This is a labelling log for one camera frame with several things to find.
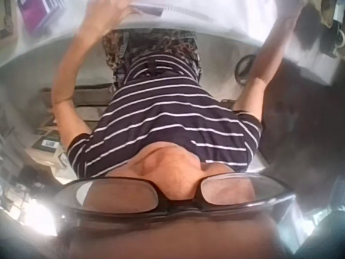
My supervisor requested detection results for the person's left hand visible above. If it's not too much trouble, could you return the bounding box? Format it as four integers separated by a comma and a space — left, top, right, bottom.
73, 0, 147, 46

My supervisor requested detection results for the stack of purple books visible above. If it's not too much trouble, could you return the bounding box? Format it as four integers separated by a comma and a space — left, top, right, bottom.
17, 0, 67, 36

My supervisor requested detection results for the cardboard boxes heap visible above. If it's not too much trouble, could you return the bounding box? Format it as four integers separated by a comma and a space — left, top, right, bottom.
22, 112, 73, 176

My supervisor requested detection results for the white mug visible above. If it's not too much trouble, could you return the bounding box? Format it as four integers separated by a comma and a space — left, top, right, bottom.
330, 19, 345, 57

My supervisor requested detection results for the round grey ring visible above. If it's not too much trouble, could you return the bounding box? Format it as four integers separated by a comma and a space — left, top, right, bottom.
234, 53, 257, 86

